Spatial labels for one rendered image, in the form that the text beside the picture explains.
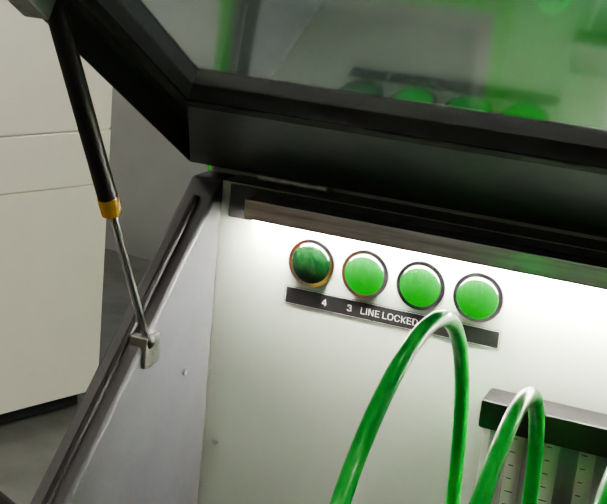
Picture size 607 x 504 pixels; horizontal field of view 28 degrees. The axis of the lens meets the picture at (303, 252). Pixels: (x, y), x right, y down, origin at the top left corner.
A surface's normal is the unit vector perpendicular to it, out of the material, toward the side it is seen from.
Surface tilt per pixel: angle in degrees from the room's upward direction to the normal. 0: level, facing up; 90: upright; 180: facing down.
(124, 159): 90
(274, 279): 90
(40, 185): 90
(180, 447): 90
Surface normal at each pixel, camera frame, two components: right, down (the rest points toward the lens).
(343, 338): -0.38, 0.22
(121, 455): 0.92, 0.18
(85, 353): 0.72, 0.26
